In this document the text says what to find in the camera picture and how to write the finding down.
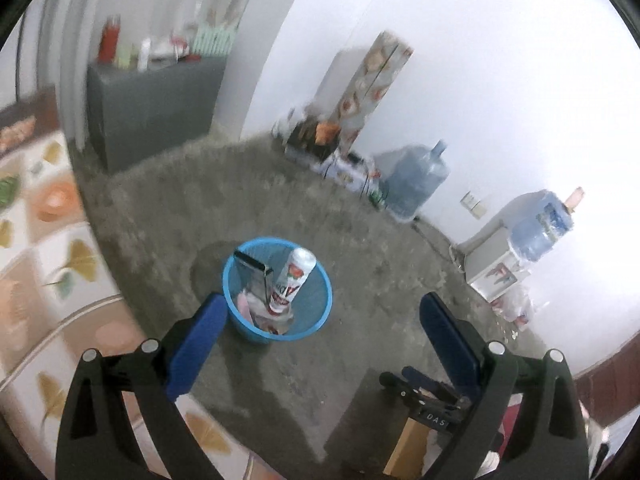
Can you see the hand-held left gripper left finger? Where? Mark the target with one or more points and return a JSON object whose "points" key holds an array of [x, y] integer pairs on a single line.
{"points": [[195, 347]]}

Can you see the leaf patterned tablecloth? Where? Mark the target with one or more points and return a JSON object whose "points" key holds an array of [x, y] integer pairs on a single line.
{"points": [[45, 280]]}

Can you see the small white bottle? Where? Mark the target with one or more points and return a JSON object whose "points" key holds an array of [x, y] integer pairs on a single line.
{"points": [[143, 55]]}

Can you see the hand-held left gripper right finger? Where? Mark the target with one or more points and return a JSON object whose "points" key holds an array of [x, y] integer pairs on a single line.
{"points": [[450, 347]]}

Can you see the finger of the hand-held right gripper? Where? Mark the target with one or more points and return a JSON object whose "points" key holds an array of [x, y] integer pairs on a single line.
{"points": [[425, 385]]}

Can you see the wooden board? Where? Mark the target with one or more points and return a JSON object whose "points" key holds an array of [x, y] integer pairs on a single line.
{"points": [[405, 450]]}

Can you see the clear plastic bag with items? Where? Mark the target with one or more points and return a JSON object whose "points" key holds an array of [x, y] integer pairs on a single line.
{"points": [[512, 307]]}

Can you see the red thermos flask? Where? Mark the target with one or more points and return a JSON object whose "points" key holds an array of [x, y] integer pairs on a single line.
{"points": [[109, 40]]}

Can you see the green desk calendar box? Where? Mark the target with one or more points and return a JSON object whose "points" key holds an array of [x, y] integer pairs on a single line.
{"points": [[214, 39]]}

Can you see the wall socket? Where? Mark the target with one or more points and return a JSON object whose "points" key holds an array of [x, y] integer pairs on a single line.
{"points": [[473, 205]]}

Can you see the white red flat packet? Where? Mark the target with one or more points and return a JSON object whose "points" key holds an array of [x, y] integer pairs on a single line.
{"points": [[170, 49]]}

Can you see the white printed carton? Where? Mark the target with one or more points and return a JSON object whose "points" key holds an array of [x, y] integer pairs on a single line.
{"points": [[340, 170]]}

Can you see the grey cabinet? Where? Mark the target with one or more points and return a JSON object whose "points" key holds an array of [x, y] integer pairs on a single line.
{"points": [[150, 110]]}

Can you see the white water dispenser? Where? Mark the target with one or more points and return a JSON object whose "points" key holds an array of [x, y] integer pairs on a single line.
{"points": [[492, 265]]}

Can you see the blue water jug with label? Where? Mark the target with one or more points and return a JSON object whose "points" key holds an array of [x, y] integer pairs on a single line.
{"points": [[540, 227]]}

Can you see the blue plastic wastebasket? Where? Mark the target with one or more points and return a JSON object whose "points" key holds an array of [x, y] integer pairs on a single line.
{"points": [[315, 305]]}

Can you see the dark snack box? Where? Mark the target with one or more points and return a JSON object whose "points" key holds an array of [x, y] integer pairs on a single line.
{"points": [[25, 120]]}

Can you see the dark printed bag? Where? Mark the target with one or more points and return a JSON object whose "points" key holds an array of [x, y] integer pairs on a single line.
{"points": [[315, 132]]}

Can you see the pink printed clear bag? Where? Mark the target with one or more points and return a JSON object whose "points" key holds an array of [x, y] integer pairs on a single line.
{"points": [[245, 305]]}

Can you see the white bottle with red cap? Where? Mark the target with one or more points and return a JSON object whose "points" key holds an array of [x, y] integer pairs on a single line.
{"points": [[290, 280]]}

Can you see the dark packet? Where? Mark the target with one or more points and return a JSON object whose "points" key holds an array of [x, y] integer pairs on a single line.
{"points": [[255, 275]]}

